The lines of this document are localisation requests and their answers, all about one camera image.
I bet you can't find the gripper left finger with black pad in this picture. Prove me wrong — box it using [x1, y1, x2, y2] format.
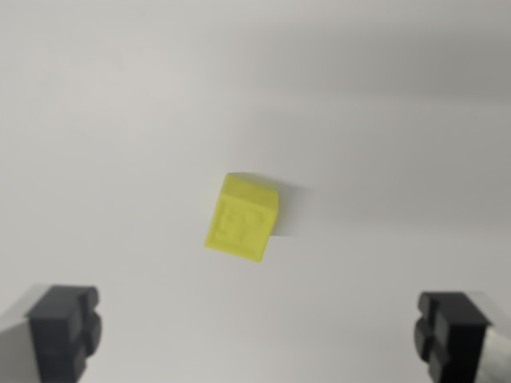
[0, 283, 103, 383]

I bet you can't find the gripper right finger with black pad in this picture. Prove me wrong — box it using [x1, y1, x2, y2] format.
[413, 290, 511, 383]

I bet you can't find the yellow embossed cube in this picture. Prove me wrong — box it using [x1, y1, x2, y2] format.
[203, 172, 279, 264]

